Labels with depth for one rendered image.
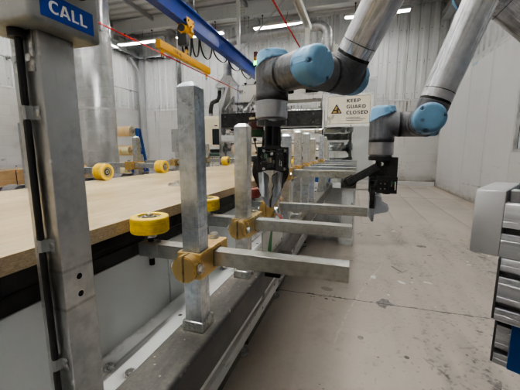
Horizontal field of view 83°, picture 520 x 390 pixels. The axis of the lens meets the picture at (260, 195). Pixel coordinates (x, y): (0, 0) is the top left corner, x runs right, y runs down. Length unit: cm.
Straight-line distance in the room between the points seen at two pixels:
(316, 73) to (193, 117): 25
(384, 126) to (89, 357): 88
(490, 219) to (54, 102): 53
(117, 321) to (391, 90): 939
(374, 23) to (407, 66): 924
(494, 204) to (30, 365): 74
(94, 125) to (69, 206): 437
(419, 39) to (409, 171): 360
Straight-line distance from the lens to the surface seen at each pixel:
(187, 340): 62
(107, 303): 74
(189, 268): 55
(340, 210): 102
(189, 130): 54
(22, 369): 66
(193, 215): 55
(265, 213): 100
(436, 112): 86
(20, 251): 56
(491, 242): 52
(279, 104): 70
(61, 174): 34
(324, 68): 63
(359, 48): 71
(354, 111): 327
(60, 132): 34
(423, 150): 974
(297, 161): 149
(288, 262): 55
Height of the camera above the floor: 105
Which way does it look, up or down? 9 degrees down
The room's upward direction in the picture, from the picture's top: straight up
